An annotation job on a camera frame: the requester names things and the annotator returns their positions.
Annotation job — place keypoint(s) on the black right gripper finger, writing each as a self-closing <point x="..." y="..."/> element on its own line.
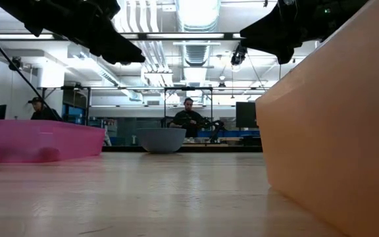
<point x="281" y="46"/>
<point x="271" y="24"/>

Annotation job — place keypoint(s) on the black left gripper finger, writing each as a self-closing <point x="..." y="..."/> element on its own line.
<point x="117" y="49"/>

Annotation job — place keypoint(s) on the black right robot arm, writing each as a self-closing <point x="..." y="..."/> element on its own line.
<point x="354" y="10"/>

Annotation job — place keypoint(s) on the black ceiling spotlight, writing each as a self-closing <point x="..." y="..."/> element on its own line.
<point x="15" y="61"/>
<point x="239" y="56"/>

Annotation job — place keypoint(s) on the black ceiling light beam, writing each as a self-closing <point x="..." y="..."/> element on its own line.
<point x="183" y="36"/>

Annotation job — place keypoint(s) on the person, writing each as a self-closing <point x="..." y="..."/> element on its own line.
<point x="187" y="116"/>
<point x="43" y="112"/>

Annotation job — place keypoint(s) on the blue distant tabletop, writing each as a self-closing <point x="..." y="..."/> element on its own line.
<point x="235" y="133"/>

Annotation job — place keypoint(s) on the orange plastic bin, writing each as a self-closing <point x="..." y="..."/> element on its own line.
<point x="334" y="131"/>

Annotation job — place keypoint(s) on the blue bowl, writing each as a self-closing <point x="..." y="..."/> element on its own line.
<point x="161" y="140"/>

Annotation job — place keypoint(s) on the pink plastic bin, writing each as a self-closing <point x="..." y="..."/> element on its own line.
<point x="28" y="141"/>

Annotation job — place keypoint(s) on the silver ceiling air duct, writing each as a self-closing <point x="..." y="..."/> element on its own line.
<point x="197" y="19"/>

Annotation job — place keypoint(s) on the black aluminium table frame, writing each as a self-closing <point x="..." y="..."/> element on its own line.
<point x="209" y="148"/>

